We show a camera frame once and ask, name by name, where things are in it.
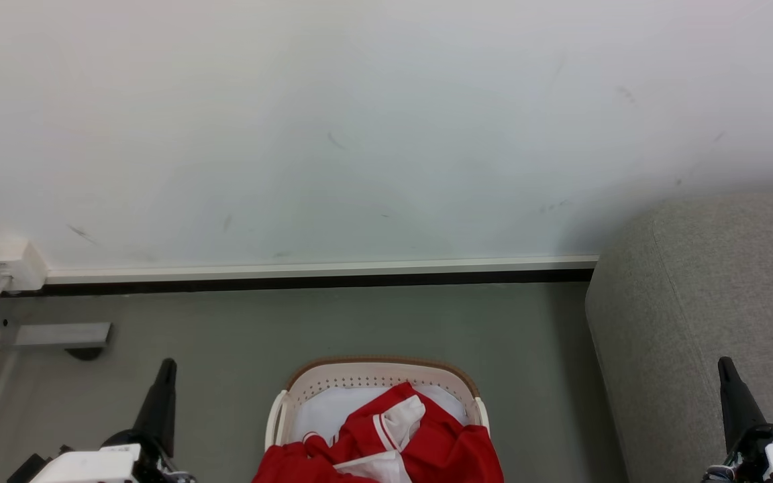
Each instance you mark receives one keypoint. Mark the red white-trimmed garment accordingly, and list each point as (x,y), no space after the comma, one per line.
(440,449)

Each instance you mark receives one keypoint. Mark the white wall junction box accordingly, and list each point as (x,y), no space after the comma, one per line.
(9,265)

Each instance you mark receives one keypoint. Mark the grey fabric sofa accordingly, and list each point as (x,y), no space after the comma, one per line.
(702,315)

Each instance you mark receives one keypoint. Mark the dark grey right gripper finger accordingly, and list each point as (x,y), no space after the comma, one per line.
(747,412)
(730,409)

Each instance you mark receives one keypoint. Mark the white garment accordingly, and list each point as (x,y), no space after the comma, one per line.
(323,412)

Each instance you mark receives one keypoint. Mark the grey metal frame bracket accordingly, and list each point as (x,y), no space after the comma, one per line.
(37,333)

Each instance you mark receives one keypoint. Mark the cream perforated laundry basket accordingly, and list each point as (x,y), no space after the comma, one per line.
(333,377)

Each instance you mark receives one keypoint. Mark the white and black baseboard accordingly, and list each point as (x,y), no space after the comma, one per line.
(319,275)

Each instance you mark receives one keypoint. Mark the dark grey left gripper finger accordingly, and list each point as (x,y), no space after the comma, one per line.
(166,412)
(149,410)

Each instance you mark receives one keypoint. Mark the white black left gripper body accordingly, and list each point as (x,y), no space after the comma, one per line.
(91,466)

